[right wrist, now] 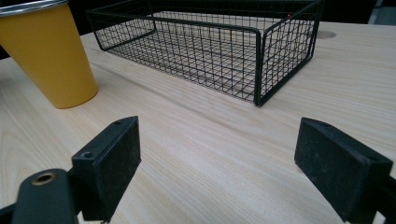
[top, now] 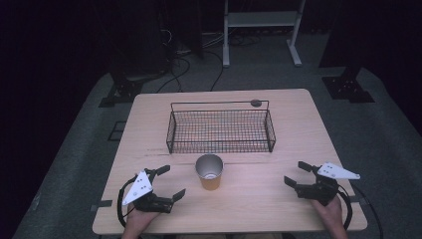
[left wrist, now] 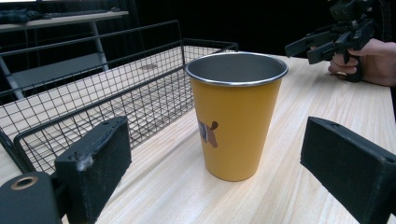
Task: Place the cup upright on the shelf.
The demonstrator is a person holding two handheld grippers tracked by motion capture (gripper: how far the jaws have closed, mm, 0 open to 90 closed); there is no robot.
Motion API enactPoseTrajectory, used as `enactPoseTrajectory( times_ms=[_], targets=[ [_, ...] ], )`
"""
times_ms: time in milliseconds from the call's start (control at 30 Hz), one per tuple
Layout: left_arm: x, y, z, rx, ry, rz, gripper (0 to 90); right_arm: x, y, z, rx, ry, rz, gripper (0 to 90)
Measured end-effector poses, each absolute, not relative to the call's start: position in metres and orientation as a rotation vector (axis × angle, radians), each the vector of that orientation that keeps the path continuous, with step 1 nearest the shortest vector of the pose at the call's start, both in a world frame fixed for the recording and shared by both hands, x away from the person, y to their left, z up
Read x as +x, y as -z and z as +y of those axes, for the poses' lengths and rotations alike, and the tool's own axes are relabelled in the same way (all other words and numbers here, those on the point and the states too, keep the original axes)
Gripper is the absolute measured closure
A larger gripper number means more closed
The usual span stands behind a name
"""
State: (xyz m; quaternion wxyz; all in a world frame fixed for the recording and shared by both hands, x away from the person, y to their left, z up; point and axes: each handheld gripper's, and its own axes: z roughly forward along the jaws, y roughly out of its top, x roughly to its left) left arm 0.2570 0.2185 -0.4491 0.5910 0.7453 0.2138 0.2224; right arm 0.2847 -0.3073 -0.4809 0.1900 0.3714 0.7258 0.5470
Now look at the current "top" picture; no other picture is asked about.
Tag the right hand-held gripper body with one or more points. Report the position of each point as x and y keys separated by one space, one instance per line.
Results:
x=323 y=191

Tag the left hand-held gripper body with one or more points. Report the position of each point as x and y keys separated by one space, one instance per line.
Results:
x=139 y=189

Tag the orange paper cup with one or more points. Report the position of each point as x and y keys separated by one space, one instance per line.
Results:
x=210 y=182

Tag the person's right hand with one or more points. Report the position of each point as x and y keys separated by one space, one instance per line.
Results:
x=332 y=217

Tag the person's left hand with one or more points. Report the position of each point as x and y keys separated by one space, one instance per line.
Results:
x=139 y=222

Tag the grey tape strip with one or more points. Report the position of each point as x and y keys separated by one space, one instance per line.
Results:
x=101 y=205

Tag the dark round disc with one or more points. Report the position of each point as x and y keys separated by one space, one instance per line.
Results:
x=255 y=103

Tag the black stand base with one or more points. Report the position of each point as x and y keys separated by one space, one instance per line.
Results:
x=348 y=88
x=124 y=91

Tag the white metal table frame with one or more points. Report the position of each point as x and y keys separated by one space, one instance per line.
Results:
x=262 y=19

